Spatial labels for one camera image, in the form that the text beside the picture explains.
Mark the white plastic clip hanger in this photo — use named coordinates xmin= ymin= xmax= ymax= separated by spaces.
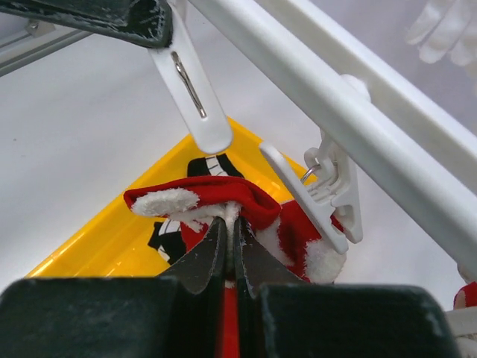
xmin=194 ymin=1 xmax=476 ymax=274

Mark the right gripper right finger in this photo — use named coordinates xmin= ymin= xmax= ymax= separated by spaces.
xmin=233 ymin=219 xmax=458 ymax=357

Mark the red sock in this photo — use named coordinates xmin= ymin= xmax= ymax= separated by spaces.
xmin=124 ymin=176 xmax=346 ymax=357

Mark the red sock clipped on hanger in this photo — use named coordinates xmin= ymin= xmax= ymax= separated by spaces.
xmin=453 ymin=281 xmax=477 ymax=310

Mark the striped black white sock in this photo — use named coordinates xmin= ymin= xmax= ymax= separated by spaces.
xmin=148 ymin=154 xmax=244 ymax=265

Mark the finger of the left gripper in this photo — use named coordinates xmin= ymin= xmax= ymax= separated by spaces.
xmin=1 ymin=0 xmax=173 ymax=48

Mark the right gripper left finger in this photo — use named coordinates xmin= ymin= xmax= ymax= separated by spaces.
xmin=1 ymin=218 xmax=227 ymax=357

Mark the yellow plastic tray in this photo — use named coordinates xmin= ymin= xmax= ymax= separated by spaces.
xmin=28 ymin=121 xmax=291 ymax=277

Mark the white fluffy sock on hanger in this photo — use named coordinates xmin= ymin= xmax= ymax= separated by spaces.
xmin=405 ymin=0 xmax=476 ymax=79

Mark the white hanger clip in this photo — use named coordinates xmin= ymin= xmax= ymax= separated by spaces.
xmin=149 ymin=9 xmax=233 ymax=154
xmin=259 ymin=139 xmax=363 ymax=254

